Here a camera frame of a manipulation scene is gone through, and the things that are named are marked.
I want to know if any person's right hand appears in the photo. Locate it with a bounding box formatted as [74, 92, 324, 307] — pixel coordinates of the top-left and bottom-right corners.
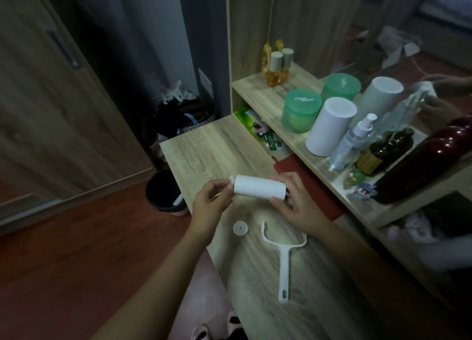
[269, 171, 329, 238]

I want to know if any person's left hand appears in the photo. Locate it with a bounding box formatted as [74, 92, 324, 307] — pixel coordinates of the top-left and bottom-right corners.
[188, 179, 235, 245]

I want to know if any white lint roller roll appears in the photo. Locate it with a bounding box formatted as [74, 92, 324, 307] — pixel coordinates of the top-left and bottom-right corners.
[229, 174, 288, 201]

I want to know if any person's left forearm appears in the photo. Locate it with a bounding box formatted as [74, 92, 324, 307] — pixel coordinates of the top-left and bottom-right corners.
[91, 229, 208, 340]

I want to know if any person's right forearm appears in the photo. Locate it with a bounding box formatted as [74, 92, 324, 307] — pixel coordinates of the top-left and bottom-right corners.
[311, 223, 472, 340]

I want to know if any red notebook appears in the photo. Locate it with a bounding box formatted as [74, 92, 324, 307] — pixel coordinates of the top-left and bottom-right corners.
[273, 155, 347, 222]

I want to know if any black lined trash bin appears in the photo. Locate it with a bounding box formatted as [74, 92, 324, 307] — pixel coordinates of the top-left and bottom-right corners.
[145, 170, 191, 217]

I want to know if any green and white packet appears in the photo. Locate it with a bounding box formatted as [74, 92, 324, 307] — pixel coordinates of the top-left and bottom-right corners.
[263, 131, 292, 152]

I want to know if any green printed box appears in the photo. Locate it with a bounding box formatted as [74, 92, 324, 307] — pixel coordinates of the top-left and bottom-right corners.
[235, 107, 267, 141]

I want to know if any green toy figurine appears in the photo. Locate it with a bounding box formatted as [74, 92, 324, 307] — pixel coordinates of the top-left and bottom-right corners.
[344, 168, 366, 187]

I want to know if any blue toy figurine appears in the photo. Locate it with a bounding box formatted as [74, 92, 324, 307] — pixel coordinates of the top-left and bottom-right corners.
[348, 183, 379, 201]

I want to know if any clear spray bottle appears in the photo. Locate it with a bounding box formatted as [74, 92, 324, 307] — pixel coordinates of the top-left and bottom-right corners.
[328, 113, 378, 173]

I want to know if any white cylinder container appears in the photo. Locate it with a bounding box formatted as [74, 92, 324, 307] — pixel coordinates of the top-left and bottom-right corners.
[305, 97, 358, 157]

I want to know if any pile of bags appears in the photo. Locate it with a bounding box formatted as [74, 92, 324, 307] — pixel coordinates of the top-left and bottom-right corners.
[143, 81, 217, 156]

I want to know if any green plastic jar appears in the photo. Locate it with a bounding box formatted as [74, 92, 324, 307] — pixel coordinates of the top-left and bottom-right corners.
[280, 88, 323, 134]

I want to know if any wooden shelf unit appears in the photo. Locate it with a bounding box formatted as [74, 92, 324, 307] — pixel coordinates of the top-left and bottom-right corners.
[225, 0, 472, 307]

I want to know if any brown glass bottle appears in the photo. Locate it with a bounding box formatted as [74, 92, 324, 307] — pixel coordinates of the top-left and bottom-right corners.
[355, 127, 416, 177]

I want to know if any pink slipper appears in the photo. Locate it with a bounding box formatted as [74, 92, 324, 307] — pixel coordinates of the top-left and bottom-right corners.
[190, 323, 211, 340]
[226, 310, 242, 340]

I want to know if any perfume bottle with white cap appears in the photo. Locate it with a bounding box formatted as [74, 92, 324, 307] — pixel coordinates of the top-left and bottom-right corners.
[267, 51, 284, 88]

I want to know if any white plush toy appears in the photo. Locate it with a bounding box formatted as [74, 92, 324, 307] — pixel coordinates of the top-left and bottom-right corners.
[386, 210, 440, 245]

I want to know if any yellow liquid bottle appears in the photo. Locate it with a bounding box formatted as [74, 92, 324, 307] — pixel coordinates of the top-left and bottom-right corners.
[261, 43, 272, 75]

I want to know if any dark red bottle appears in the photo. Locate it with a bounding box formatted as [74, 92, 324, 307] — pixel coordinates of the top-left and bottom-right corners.
[372, 116, 472, 205]

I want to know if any wooden wardrobe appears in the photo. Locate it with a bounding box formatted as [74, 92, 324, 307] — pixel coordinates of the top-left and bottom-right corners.
[0, 0, 156, 237]

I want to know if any mirror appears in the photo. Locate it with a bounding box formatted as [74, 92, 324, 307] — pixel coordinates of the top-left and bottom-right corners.
[273, 0, 472, 134]

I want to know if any white lint roller handle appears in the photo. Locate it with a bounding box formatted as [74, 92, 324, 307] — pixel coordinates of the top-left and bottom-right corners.
[261, 220, 308, 304]

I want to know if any white wall socket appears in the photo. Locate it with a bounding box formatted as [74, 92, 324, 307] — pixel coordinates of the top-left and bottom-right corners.
[198, 68, 215, 99]

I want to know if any dark wardrobe handle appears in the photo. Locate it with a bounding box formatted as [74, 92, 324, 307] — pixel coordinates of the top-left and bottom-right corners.
[47, 29, 82, 69]

